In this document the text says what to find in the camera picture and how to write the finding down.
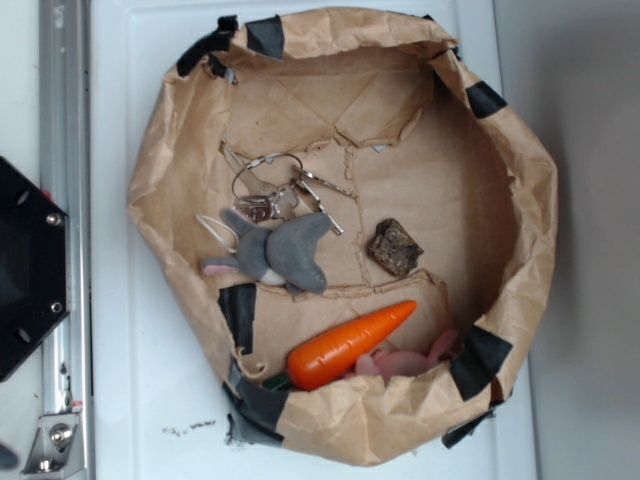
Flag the orange plastic carrot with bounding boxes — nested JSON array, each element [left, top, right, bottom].
[[263, 300, 418, 391]]

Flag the brown rock chunk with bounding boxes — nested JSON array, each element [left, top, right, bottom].
[[368, 218, 424, 278]]

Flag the silver keys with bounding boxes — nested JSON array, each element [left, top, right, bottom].
[[221, 142, 357, 236]]

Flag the pink rubber bunny toy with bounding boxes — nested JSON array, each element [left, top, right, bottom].
[[353, 329, 458, 383]]

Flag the brown paper bag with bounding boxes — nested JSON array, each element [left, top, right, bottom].
[[128, 7, 558, 466]]

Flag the grey plush bunny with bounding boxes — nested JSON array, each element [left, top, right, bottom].
[[200, 209, 331, 295]]

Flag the white tray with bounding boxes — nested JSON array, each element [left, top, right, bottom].
[[89, 1, 537, 479]]

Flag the aluminium rail with bracket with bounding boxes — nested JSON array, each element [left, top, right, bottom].
[[21, 1, 95, 479]]

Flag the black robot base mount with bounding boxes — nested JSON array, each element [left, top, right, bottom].
[[1, 159, 69, 382]]

